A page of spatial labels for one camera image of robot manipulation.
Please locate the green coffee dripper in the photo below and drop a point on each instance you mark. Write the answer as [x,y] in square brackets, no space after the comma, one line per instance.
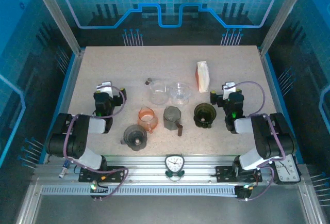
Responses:
[205,111]

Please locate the orange glass carafe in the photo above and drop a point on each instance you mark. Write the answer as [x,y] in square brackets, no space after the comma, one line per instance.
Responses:
[147,119]

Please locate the clear plastic coffee dripper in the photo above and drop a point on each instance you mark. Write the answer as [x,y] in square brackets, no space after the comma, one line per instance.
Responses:
[180,92]

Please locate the grey coffee dripper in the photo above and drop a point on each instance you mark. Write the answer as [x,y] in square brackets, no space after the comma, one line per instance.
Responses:
[134,136]

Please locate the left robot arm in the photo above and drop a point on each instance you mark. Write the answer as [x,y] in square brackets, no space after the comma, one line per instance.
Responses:
[59,141]

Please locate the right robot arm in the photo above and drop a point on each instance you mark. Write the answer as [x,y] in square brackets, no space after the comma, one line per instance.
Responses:
[273,136]

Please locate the paper filter pack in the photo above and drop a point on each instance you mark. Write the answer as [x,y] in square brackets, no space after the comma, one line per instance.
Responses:
[197,78]

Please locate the small white-faced green clock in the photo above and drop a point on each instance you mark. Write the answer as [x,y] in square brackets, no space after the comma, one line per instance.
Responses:
[174,162]

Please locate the black rectangular clock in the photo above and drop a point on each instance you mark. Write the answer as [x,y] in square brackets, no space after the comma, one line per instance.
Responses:
[284,169]

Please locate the black controller box green light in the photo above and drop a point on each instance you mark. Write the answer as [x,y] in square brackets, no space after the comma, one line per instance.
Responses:
[242,191]
[99,189]

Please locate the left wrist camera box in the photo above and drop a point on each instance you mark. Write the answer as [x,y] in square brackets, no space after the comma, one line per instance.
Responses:
[104,86]

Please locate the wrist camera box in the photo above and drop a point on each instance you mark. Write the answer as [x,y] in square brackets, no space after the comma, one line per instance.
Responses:
[229,87]
[104,86]

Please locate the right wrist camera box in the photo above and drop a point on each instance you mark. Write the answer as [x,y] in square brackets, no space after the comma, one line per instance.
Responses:
[229,87]

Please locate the blue edged table side rail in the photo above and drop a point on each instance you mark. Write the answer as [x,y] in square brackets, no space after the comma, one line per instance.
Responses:
[66,100]
[277,97]

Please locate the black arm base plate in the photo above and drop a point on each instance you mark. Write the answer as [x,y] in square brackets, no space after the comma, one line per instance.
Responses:
[85,176]
[224,173]

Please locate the aluminium front rail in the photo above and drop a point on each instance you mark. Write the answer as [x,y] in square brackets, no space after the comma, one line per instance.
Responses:
[144,168]

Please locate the aluminium frame post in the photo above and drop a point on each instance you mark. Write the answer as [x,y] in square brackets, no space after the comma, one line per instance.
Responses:
[54,9]
[284,9]

